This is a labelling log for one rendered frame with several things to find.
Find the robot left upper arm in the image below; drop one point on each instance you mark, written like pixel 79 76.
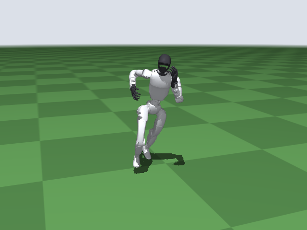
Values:
pixel 180 89

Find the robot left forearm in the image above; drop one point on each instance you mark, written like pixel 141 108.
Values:
pixel 177 93

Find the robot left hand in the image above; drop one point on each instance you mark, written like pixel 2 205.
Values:
pixel 174 74

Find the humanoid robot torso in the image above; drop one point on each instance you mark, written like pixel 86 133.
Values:
pixel 158 89

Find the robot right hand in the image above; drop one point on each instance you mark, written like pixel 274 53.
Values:
pixel 134 93

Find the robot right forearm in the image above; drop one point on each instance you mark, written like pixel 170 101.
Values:
pixel 132 78

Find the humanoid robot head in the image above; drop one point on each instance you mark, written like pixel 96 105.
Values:
pixel 164 59

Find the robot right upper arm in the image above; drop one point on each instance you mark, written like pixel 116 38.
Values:
pixel 145 73

